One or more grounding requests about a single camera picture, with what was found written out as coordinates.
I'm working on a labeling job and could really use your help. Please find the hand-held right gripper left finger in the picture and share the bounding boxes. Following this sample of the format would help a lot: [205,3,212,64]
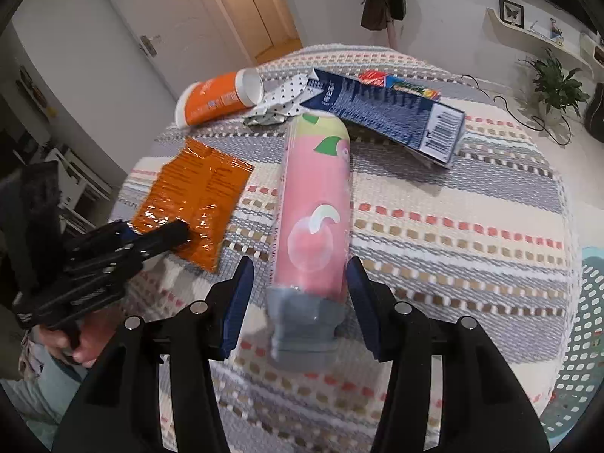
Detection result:
[52,256,256,453]

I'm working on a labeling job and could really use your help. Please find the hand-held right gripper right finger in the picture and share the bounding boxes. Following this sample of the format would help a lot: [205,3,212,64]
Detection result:
[346,259,550,453]

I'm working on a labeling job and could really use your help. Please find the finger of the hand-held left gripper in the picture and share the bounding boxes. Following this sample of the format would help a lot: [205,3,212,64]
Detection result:
[106,219,137,246]
[125,219,192,260]

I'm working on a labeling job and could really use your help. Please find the orange yellow snack packet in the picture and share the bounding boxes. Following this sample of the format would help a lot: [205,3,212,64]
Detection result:
[129,137,256,273]

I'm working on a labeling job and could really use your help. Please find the pink label plastic bottle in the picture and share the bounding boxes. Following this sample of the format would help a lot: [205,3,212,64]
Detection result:
[265,113,352,373]

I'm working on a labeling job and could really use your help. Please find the teal plastic laundry basket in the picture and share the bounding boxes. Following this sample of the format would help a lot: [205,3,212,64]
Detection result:
[540,245,604,437]

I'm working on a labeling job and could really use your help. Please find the person's left hand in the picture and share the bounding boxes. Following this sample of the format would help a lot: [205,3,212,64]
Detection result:
[37,309,116,369]

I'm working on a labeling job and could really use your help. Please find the white shoe rack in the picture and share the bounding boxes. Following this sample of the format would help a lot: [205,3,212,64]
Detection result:
[14,146,114,232]

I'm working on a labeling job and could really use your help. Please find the person's light blue jeans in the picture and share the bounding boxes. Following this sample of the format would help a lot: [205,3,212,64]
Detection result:
[0,359,90,439]

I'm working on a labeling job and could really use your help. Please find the orange canister with white lid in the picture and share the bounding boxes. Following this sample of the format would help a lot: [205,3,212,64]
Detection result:
[174,68,263,128]

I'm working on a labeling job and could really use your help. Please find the white polka dot wrapper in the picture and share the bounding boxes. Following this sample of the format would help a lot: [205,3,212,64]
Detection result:
[244,72,314,126]

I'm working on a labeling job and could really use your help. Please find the dark blue carton box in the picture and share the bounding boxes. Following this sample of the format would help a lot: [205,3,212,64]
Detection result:
[299,68,467,169]

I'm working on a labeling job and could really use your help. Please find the small colourful carton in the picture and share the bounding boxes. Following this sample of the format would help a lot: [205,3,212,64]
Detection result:
[384,75,442,101]

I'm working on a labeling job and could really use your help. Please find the wooden coat rack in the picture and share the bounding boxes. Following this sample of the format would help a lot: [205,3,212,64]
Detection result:
[363,0,402,49]

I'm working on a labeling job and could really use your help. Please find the green potted floor plant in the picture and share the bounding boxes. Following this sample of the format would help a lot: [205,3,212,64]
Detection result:
[519,49,590,123]

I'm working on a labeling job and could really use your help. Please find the brown handbag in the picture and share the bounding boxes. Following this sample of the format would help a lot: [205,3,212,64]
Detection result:
[361,0,391,30]

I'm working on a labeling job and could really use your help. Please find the black acoustic guitar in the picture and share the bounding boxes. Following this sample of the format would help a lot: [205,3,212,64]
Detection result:
[582,82,604,142]

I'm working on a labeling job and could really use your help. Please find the short white wavy shelf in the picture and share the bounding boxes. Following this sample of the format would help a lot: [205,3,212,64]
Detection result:
[486,7,595,76]

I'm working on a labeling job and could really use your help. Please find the framed butterfly picture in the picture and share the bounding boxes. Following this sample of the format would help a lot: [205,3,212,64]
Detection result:
[499,0,522,24]

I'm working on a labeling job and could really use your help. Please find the white door with handle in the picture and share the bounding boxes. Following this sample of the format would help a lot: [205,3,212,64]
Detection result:
[89,0,258,88]

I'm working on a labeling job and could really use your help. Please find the black floor cable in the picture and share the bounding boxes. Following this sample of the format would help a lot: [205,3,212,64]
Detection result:
[461,74,573,147]

